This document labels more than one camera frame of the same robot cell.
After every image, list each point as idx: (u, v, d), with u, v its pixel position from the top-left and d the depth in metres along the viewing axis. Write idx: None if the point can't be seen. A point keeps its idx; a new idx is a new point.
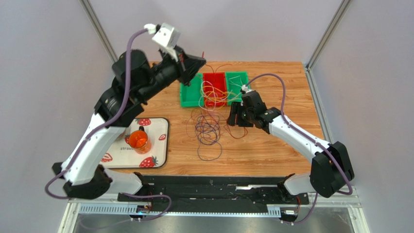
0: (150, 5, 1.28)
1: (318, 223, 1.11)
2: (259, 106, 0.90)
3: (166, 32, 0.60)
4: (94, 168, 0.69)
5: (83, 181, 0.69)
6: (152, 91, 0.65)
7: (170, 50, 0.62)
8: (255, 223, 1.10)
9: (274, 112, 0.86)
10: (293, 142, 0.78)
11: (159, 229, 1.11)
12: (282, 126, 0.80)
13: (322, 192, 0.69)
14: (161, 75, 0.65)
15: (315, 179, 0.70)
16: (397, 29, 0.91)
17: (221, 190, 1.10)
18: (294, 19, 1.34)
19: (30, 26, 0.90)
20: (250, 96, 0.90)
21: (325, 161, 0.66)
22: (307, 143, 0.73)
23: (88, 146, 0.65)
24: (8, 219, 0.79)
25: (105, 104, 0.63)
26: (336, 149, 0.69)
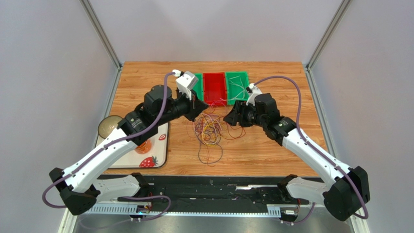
0: (150, 5, 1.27)
1: (318, 224, 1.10)
2: (274, 114, 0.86)
3: (189, 77, 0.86)
4: (94, 178, 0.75)
5: (81, 190, 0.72)
6: (166, 119, 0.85)
7: (187, 90, 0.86)
8: (255, 223, 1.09)
9: (288, 123, 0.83)
10: (309, 160, 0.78)
11: (159, 229, 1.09)
12: (299, 142, 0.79)
13: (339, 215, 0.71)
14: (175, 108, 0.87)
15: (332, 202, 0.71)
16: (398, 30, 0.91)
17: (221, 191, 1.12)
18: (294, 19, 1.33)
19: (29, 26, 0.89)
20: (266, 105, 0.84)
21: (346, 189, 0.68)
22: (327, 166, 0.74)
23: (102, 155, 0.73)
24: (7, 221, 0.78)
25: (130, 122, 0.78)
26: (357, 176, 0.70)
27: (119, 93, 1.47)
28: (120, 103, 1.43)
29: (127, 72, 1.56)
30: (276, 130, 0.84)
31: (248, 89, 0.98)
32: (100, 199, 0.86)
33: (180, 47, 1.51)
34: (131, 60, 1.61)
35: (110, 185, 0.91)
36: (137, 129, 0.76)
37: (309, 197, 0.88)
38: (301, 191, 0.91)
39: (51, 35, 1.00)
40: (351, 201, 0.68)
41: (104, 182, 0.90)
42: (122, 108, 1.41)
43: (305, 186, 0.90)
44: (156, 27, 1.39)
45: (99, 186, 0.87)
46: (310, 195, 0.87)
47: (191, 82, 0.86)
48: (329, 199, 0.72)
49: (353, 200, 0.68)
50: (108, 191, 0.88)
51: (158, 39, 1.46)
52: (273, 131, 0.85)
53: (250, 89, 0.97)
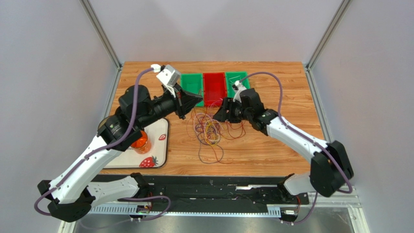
0: (150, 5, 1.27)
1: (318, 223, 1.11)
2: (258, 107, 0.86)
3: (168, 73, 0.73)
4: (82, 188, 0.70)
5: (70, 201, 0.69)
6: (149, 120, 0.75)
7: (169, 87, 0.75)
8: (255, 223, 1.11)
9: (271, 114, 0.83)
10: (292, 143, 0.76)
11: (159, 229, 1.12)
12: (280, 128, 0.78)
13: (323, 192, 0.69)
14: (159, 108, 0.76)
15: (315, 178, 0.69)
16: (398, 29, 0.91)
17: (221, 191, 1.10)
18: (294, 19, 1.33)
19: (30, 26, 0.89)
20: (250, 98, 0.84)
21: (325, 162, 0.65)
22: (306, 143, 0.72)
23: (85, 166, 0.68)
24: (7, 220, 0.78)
25: (109, 128, 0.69)
26: (336, 150, 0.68)
27: (119, 93, 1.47)
28: None
29: (127, 72, 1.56)
30: (260, 121, 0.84)
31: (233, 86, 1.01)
32: (97, 204, 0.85)
33: (180, 47, 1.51)
34: (131, 60, 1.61)
35: (106, 189, 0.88)
36: (116, 136, 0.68)
37: (304, 189, 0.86)
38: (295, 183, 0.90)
39: (51, 35, 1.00)
40: (333, 175, 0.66)
41: (99, 187, 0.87)
42: None
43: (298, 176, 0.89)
44: (156, 27, 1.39)
45: (95, 191, 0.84)
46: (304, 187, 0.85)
47: (172, 77, 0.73)
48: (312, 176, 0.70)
49: (335, 175, 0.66)
50: (105, 194, 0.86)
51: (158, 39, 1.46)
52: (257, 122, 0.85)
53: (236, 86, 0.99)
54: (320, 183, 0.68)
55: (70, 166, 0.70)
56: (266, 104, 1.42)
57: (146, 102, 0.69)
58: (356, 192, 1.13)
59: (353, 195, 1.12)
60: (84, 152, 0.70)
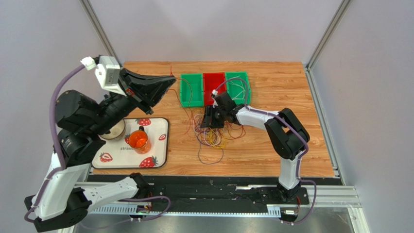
0: (150, 5, 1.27)
1: (318, 224, 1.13)
2: (231, 105, 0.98)
3: (102, 71, 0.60)
4: (64, 200, 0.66)
5: (55, 214, 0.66)
6: (105, 124, 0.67)
7: (115, 88, 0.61)
8: (255, 223, 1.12)
9: (240, 106, 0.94)
10: (256, 123, 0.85)
11: (159, 229, 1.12)
12: (244, 112, 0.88)
13: (285, 155, 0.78)
14: (111, 109, 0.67)
15: (274, 143, 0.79)
16: (398, 29, 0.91)
17: (221, 190, 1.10)
18: (294, 19, 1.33)
19: (30, 26, 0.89)
20: (220, 97, 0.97)
21: (278, 125, 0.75)
22: (262, 116, 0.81)
23: (51, 185, 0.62)
24: (8, 220, 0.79)
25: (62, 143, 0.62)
26: (285, 114, 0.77)
27: None
28: None
29: None
30: (232, 115, 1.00)
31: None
32: (94, 208, 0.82)
33: (180, 47, 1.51)
34: (131, 60, 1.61)
35: (103, 192, 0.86)
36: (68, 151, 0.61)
37: (286, 171, 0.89)
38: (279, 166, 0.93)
39: (51, 35, 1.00)
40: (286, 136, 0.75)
41: (96, 190, 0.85)
42: None
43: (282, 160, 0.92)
44: (156, 27, 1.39)
45: (91, 195, 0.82)
46: (285, 167, 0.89)
47: (109, 75, 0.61)
48: (272, 141, 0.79)
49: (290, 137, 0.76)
50: (101, 198, 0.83)
51: (158, 39, 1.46)
52: (231, 116, 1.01)
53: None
54: (279, 146, 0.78)
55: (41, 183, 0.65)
56: (266, 104, 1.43)
57: (82, 112, 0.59)
58: (356, 192, 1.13)
59: (353, 195, 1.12)
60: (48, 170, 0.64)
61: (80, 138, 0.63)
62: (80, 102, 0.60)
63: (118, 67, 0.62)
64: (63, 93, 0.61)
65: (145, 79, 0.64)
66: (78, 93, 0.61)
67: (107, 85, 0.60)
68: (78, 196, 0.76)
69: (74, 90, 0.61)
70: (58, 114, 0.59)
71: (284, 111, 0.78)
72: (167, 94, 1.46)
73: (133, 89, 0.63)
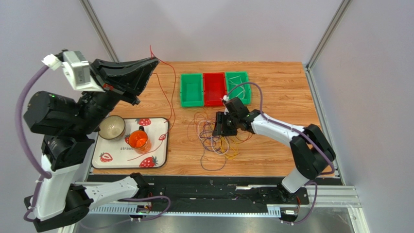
0: (150, 5, 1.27)
1: (319, 223, 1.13)
2: (243, 110, 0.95)
3: (68, 70, 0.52)
4: (60, 200, 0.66)
5: (53, 214, 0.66)
6: (88, 123, 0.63)
7: (90, 87, 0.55)
8: (255, 223, 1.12)
9: (254, 113, 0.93)
10: (276, 135, 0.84)
11: (159, 229, 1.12)
12: (262, 123, 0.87)
13: (309, 174, 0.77)
14: (92, 106, 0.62)
15: (298, 162, 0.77)
16: (397, 29, 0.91)
17: (221, 190, 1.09)
18: (294, 19, 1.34)
19: (30, 26, 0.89)
20: (232, 103, 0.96)
21: (305, 145, 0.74)
22: (285, 131, 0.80)
23: (45, 187, 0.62)
24: (7, 221, 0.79)
25: (49, 145, 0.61)
26: (312, 132, 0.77)
27: None
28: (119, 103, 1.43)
29: None
30: (245, 122, 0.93)
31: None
32: (95, 208, 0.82)
33: (180, 47, 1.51)
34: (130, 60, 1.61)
35: (104, 191, 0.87)
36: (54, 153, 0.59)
37: (299, 181, 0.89)
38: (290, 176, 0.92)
39: (51, 35, 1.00)
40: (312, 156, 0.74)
41: (97, 189, 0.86)
42: (121, 108, 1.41)
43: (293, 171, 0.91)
44: (156, 27, 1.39)
45: (93, 193, 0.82)
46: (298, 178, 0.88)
47: (77, 74, 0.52)
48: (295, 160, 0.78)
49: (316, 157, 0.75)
50: (103, 196, 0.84)
51: (157, 39, 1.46)
52: (244, 123, 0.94)
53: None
54: (303, 165, 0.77)
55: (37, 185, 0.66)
56: (265, 104, 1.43)
57: (55, 116, 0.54)
58: (356, 192, 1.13)
59: (353, 195, 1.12)
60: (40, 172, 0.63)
61: (65, 139, 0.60)
62: (50, 104, 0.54)
63: (86, 63, 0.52)
64: (33, 95, 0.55)
65: (122, 68, 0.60)
66: (48, 94, 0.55)
67: (79, 85, 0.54)
68: (81, 194, 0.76)
69: (44, 91, 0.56)
70: (29, 119, 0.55)
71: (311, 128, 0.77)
72: (167, 94, 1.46)
73: (112, 83, 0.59)
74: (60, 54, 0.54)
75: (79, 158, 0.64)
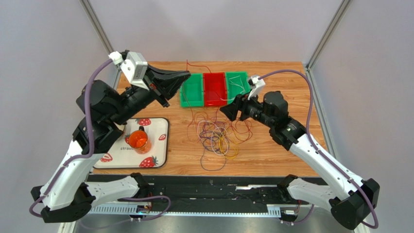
0: (150, 5, 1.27)
1: (319, 224, 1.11)
2: (283, 117, 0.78)
3: (130, 66, 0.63)
4: (73, 192, 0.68)
5: (62, 206, 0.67)
6: (124, 115, 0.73)
7: (140, 83, 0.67)
8: (255, 223, 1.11)
9: (296, 127, 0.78)
10: (320, 171, 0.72)
11: (159, 229, 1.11)
12: (309, 151, 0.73)
13: (345, 224, 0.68)
14: (131, 100, 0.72)
15: (340, 212, 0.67)
16: (398, 28, 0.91)
17: (221, 190, 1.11)
18: (294, 19, 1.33)
19: (30, 26, 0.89)
20: (280, 108, 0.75)
21: (361, 204, 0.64)
22: (339, 178, 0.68)
23: (66, 174, 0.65)
24: (7, 220, 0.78)
25: (83, 131, 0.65)
26: (371, 190, 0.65)
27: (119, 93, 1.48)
28: None
29: None
30: (284, 135, 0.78)
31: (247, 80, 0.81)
32: (97, 204, 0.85)
33: (180, 47, 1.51)
34: None
35: (106, 189, 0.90)
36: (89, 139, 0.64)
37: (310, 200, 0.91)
38: (304, 193, 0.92)
39: (51, 35, 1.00)
40: (360, 215, 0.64)
41: (100, 187, 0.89)
42: None
43: (310, 190, 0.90)
44: (157, 27, 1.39)
45: (95, 191, 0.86)
46: (312, 199, 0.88)
47: (136, 72, 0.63)
48: (336, 209, 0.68)
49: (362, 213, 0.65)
50: (104, 194, 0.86)
51: (158, 39, 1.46)
52: (280, 136, 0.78)
53: (254, 83, 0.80)
54: (344, 217, 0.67)
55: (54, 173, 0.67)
56: None
57: (106, 102, 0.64)
58: None
59: None
60: (63, 159, 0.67)
61: (102, 126, 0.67)
62: (105, 91, 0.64)
63: (146, 64, 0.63)
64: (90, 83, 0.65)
65: (163, 74, 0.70)
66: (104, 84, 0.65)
67: (134, 80, 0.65)
68: (83, 191, 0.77)
69: (100, 81, 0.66)
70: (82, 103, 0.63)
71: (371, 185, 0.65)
72: None
73: (155, 83, 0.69)
74: (125, 51, 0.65)
75: (104, 150, 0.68)
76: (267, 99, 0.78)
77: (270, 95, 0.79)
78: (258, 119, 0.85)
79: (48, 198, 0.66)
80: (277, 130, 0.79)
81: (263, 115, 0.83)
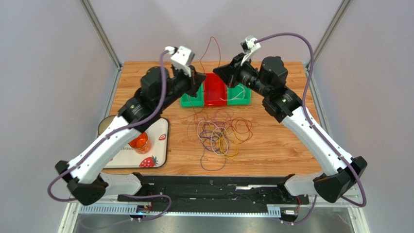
0: (150, 6, 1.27)
1: (318, 224, 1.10)
2: (280, 87, 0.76)
3: (186, 53, 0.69)
4: (101, 168, 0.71)
5: (88, 180, 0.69)
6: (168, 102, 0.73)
7: (188, 68, 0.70)
8: (255, 223, 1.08)
9: (293, 100, 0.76)
10: (312, 146, 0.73)
11: (159, 229, 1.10)
12: (303, 125, 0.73)
13: (326, 197, 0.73)
14: (176, 89, 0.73)
15: (324, 187, 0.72)
16: (397, 28, 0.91)
17: (221, 190, 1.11)
18: (294, 19, 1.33)
19: (31, 26, 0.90)
20: (278, 75, 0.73)
21: (347, 180, 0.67)
22: (330, 154, 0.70)
23: (105, 145, 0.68)
24: (8, 221, 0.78)
25: (129, 109, 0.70)
26: (359, 167, 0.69)
27: (120, 92, 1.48)
28: (120, 103, 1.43)
29: (127, 72, 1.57)
30: (278, 106, 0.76)
31: (241, 42, 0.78)
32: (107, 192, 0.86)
33: None
34: (131, 60, 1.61)
35: (115, 179, 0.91)
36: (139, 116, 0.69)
37: (306, 191, 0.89)
38: (297, 185, 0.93)
39: (51, 34, 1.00)
40: (343, 190, 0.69)
41: (110, 177, 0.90)
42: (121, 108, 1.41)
43: (300, 179, 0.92)
44: (157, 28, 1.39)
45: (106, 179, 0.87)
46: (305, 189, 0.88)
47: (190, 58, 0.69)
48: (319, 183, 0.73)
49: (345, 188, 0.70)
50: (114, 184, 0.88)
51: (158, 39, 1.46)
52: (274, 107, 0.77)
53: (248, 46, 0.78)
54: (327, 191, 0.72)
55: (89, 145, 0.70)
56: None
57: None
58: (357, 192, 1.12)
59: (354, 195, 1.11)
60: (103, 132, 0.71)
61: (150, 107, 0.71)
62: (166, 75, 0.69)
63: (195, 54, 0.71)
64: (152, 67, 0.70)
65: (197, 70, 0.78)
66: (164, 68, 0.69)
67: (187, 65, 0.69)
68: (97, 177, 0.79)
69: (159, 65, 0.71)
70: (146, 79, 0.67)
71: (360, 163, 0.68)
72: None
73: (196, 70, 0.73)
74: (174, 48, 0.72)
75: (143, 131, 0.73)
76: (265, 65, 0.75)
77: (269, 61, 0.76)
78: (252, 87, 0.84)
79: (78, 169, 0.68)
80: (271, 101, 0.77)
81: (257, 83, 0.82)
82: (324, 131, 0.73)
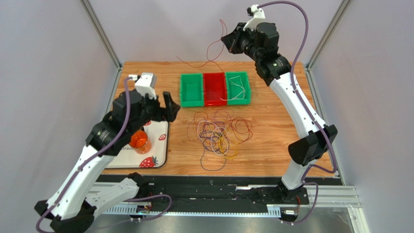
0: (150, 6, 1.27)
1: (318, 223, 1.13)
2: (271, 51, 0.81)
3: (147, 76, 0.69)
4: (82, 199, 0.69)
5: (71, 214, 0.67)
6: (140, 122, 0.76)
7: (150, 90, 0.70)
8: (255, 223, 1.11)
9: (283, 65, 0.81)
10: (290, 108, 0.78)
11: (159, 229, 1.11)
12: (287, 89, 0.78)
13: (297, 158, 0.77)
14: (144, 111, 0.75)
15: (295, 147, 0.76)
16: (397, 28, 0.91)
17: (221, 190, 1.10)
18: (294, 19, 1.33)
19: (30, 26, 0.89)
20: (268, 37, 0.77)
21: (316, 141, 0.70)
22: (305, 118, 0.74)
23: (80, 177, 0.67)
24: (8, 222, 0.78)
25: (97, 136, 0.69)
26: (330, 132, 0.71)
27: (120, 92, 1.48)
28: None
29: (127, 72, 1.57)
30: (267, 68, 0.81)
31: (247, 8, 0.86)
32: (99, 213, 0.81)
33: (181, 47, 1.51)
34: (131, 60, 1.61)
35: (106, 196, 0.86)
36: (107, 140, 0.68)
37: (297, 177, 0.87)
38: (289, 171, 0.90)
39: (50, 34, 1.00)
40: (311, 151, 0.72)
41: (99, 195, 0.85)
42: None
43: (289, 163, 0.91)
44: (157, 28, 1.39)
45: (94, 200, 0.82)
46: (294, 172, 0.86)
47: (152, 80, 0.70)
48: (292, 145, 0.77)
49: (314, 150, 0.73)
50: (106, 202, 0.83)
51: (158, 39, 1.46)
52: (265, 69, 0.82)
53: (252, 11, 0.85)
54: (298, 152, 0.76)
55: (63, 182, 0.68)
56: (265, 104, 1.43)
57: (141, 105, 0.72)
58: (356, 192, 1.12)
59: (353, 195, 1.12)
60: (75, 166, 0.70)
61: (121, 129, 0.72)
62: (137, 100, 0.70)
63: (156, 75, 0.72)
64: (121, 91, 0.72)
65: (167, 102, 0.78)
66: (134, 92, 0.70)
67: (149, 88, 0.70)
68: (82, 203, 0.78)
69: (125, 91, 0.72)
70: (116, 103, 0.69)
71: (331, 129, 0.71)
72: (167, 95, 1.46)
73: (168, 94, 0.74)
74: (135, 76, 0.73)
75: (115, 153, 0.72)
76: (260, 28, 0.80)
77: (264, 26, 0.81)
78: (248, 52, 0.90)
79: (59, 208, 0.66)
80: (262, 63, 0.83)
81: (251, 48, 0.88)
82: (306, 98, 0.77)
